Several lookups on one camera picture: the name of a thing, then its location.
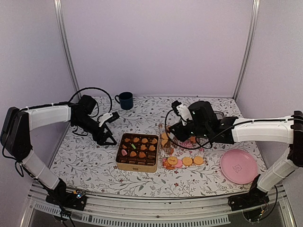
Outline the frame post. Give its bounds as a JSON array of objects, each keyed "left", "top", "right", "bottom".
[
  {"left": 232, "top": 0, "right": 260, "bottom": 102},
  {"left": 53, "top": 0, "right": 80, "bottom": 91}
]

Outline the floral cookie tray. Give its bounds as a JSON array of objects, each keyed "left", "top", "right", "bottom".
[{"left": 159, "top": 123, "right": 206, "bottom": 170}]

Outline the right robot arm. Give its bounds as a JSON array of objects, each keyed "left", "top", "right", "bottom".
[{"left": 168, "top": 101, "right": 303, "bottom": 206}]

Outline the jam-striped round cookie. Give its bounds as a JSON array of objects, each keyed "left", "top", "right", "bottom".
[{"left": 167, "top": 157, "right": 178, "bottom": 166}]

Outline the pink plate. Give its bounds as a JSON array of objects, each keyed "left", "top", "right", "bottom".
[{"left": 220, "top": 149, "right": 258, "bottom": 184}]

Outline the gold cookie tin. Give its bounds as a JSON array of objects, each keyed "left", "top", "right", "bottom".
[{"left": 116, "top": 133, "right": 160, "bottom": 173}]

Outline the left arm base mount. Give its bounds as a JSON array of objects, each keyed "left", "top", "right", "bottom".
[{"left": 45, "top": 182, "right": 87, "bottom": 211}]

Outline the tin lid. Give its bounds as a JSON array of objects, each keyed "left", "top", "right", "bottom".
[{"left": 214, "top": 111, "right": 225, "bottom": 121}]

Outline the round waffle cookie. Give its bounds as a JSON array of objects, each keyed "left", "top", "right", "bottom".
[
  {"left": 193, "top": 156, "right": 204, "bottom": 166},
  {"left": 182, "top": 157, "right": 193, "bottom": 166}
]

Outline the aluminium front rail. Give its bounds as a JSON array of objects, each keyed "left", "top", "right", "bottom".
[{"left": 20, "top": 183, "right": 299, "bottom": 227}]

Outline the left frame post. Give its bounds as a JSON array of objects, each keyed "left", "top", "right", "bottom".
[{"left": 53, "top": 0, "right": 80, "bottom": 91}]

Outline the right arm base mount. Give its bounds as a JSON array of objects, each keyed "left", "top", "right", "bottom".
[{"left": 228, "top": 189, "right": 269, "bottom": 211}]

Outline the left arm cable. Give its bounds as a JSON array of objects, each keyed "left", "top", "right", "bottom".
[{"left": 70, "top": 87, "right": 113, "bottom": 114}]

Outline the dark blue mug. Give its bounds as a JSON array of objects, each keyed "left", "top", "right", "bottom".
[{"left": 115, "top": 92, "right": 134, "bottom": 110}]

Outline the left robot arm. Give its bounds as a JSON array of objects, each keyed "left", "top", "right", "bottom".
[{"left": 0, "top": 95, "right": 119, "bottom": 205}]

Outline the right frame post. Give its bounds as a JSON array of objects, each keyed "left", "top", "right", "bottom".
[{"left": 232, "top": 0, "right": 260, "bottom": 102}]

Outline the floral tablecloth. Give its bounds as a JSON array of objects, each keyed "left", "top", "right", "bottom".
[{"left": 51, "top": 96, "right": 266, "bottom": 198}]

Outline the pink macaron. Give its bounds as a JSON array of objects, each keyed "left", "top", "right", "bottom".
[
  {"left": 121, "top": 149, "right": 127, "bottom": 156},
  {"left": 175, "top": 159, "right": 183, "bottom": 168}
]

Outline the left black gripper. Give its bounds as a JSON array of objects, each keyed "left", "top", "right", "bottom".
[{"left": 73, "top": 114, "right": 117, "bottom": 145}]

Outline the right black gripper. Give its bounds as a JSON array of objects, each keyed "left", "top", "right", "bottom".
[{"left": 169, "top": 120, "right": 210, "bottom": 142}]

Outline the swirl butter cookie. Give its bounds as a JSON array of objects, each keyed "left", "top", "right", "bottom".
[{"left": 162, "top": 158, "right": 171, "bottom": 169}]

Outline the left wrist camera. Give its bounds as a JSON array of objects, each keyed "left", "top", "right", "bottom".
[{"left": 97, "top": 112, "right": 120, "bottom": 128}]

